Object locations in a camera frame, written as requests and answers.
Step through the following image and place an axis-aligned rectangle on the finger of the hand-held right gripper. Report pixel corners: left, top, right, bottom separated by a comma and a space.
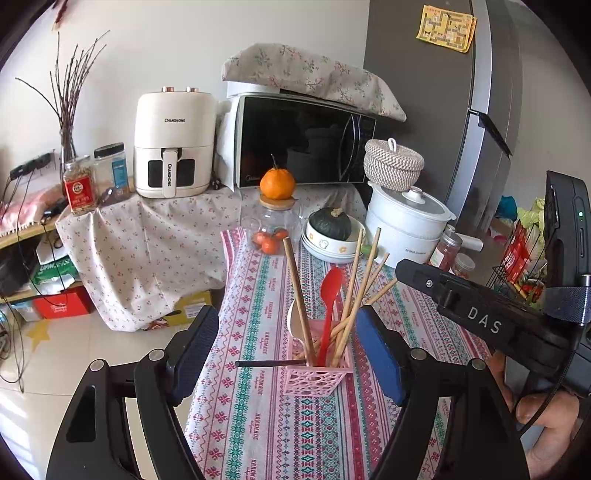
394, 258, 462, 308

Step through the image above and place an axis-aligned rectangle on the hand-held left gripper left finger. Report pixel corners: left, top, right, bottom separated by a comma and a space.
44, 305, 220, 480

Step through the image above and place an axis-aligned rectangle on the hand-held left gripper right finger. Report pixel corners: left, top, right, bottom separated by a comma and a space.
355, 305, 532, 480

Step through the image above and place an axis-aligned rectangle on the wooden chopstick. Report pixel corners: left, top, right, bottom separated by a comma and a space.
323, 252, 391, 365
295, 278, 399, 361
283, 237, 319, 367
335, 227, 382, 365
329, 227, 365, 367

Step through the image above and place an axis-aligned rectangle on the pink perforated utensil holder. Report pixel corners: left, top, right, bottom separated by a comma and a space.
283, 320, 356, 398

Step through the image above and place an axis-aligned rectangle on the red plastic spoon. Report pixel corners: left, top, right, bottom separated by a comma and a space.
316, 267, 345, 365

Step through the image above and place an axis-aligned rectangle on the white plastic spoon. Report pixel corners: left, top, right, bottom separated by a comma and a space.
286, 300, 308, 361

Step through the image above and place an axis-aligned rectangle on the person's right hand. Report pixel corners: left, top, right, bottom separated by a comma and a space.
488, 352, 591, 480

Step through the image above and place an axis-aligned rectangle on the goji berry jar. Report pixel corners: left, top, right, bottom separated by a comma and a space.
431, 225, 463, 273

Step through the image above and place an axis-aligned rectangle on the yellow cardboard box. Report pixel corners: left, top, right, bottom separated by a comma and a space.
152, 291, 214, 329

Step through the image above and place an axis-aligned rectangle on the white electric cooking pot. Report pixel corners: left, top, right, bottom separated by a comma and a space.
366, 182, 457, 268

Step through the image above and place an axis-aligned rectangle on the pile of snack packets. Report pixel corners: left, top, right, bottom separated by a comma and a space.
501, 217, 550, 305

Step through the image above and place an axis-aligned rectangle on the white flower-print dish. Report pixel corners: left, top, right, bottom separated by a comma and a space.
301, 231, 368, 263
305, 216, 365, 252

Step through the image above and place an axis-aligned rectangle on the red green patterned tablecloth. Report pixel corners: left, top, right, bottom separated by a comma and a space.
185, 226, 492, 480

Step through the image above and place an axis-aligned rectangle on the dark green kabocha squash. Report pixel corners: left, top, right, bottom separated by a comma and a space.
308, 207, 354, 241

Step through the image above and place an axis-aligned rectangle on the white floral table cover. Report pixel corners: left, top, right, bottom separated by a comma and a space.
55, 182, 370, 333

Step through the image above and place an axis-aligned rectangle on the teal bag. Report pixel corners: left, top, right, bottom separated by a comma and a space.
496, 195, 519, 221

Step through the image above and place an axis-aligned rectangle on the napa cabbage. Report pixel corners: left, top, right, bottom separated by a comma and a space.
516, 198, 549, 234

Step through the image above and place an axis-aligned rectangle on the woven lidded basket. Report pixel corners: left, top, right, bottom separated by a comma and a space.
364, 137, 424, 192

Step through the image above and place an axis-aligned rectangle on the red cardboard box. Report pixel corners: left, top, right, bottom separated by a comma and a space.
32, 286, 96, 320

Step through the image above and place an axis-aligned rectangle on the clear glass jar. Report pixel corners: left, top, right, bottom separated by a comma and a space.
252, 194, 302, 256

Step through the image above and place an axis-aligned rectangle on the green cardboard box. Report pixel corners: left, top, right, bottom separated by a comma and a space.
30, 256, 80, 296

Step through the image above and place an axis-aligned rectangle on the large orange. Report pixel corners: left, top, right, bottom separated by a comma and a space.
259, 154, 296, 200

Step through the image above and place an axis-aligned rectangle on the black microwave oven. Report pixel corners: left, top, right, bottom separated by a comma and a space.
233, 92, 377, 189

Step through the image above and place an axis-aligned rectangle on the red label jar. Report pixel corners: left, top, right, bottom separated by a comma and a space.
62, 156, 100, 217

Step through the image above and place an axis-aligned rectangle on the blue label jar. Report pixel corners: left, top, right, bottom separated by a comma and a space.
93, 143, 131, 202

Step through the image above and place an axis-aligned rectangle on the grey refrigerator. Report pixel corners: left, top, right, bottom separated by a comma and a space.
362, 0, 529, 232

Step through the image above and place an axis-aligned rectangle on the pink cloth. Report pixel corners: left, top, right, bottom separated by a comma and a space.
0, 187, 63, 234

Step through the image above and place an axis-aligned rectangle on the floral cloth cover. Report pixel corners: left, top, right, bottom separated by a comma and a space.
222, 43, 408, 123

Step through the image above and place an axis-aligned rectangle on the cream air fryer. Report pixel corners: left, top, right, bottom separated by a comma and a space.
134, 86, 218, 199

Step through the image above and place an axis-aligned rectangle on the clear glass vase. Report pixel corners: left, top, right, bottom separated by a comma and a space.
59, 128, 80, 185

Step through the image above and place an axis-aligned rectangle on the black power strip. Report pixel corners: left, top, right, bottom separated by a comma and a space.
9, 152, 52, 181

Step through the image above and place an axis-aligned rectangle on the yellow paper note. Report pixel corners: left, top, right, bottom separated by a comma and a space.
416, 4, 477, 52

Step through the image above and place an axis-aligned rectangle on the bundle of dried branches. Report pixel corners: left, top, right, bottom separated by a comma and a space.
16, 30, 112, 139

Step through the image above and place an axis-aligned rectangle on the black wire rack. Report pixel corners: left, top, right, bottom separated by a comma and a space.
490, 222, 555, 308

